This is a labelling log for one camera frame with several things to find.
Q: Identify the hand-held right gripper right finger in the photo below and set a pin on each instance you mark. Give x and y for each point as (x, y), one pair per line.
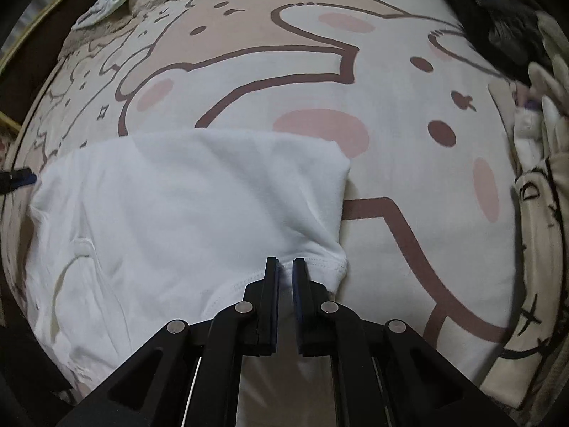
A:
(306, 296)

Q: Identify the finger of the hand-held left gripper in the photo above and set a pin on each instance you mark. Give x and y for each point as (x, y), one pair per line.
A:
(20, 179)

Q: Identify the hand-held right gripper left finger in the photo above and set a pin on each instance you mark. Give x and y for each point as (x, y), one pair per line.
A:
(269, 293)

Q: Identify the white t-shirt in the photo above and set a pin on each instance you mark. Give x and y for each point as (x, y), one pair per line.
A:
(178, 213)

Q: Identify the pile of cream clothes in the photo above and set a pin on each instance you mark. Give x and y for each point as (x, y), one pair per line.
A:
(533, 240)

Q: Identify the stack of dark folded clothes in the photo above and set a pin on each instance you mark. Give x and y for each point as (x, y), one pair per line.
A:
(502, 26)

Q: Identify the printed bear blanket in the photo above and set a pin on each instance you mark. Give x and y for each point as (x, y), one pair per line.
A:
(400, 231)

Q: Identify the wooden headboard shelf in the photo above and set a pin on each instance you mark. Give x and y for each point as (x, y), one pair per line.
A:
(31, 53)

